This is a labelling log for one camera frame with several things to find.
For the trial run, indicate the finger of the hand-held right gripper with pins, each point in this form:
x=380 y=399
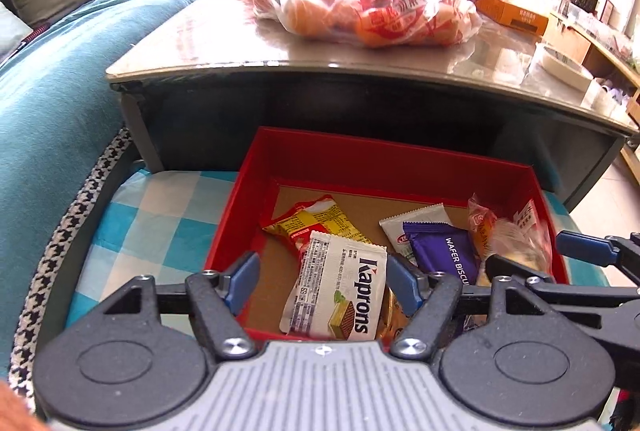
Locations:
x=575 y=293
x=585 y=246

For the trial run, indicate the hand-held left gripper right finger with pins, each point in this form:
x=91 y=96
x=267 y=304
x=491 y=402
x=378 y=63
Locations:
x=406 y=283

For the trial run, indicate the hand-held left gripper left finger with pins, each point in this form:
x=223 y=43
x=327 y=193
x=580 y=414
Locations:
x=242 y=283

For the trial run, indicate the gold snack packet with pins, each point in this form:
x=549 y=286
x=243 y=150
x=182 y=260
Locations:
x=392 y=321

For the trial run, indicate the purple wafer biscuit packet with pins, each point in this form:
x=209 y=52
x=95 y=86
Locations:
x=445 y=251

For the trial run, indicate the white and green snack packet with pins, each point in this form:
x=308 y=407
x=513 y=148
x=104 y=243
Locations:
x=415 y=223

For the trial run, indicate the white wafer packet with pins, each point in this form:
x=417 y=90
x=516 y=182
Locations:
x=335 y=281

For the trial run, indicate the round yellow pastry packet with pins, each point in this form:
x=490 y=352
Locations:
x=510 y=236

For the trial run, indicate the yellow and red snack packet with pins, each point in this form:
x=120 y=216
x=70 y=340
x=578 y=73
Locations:
x=320 y=221

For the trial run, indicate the red cardboard box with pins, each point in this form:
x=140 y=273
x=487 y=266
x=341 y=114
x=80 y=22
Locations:
x=350 y=156

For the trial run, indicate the blue white checkered tablecloth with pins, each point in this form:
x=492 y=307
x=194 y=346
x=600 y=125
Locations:
x=165 y=221

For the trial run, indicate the dark coffee table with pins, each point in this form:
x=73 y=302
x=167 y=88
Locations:
x=350 y=101

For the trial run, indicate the wooden media cabinet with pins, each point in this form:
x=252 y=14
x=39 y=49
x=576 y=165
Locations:
x=570 y=41

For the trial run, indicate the orange cardboard box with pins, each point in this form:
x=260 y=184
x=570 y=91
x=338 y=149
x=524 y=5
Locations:
x=515 y=13

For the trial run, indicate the teal sofa cover houndstooth trim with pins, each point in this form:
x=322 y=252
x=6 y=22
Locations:
x=50 y=111

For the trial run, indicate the orange cloth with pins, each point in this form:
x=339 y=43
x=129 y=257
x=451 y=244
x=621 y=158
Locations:
x=12 y=408

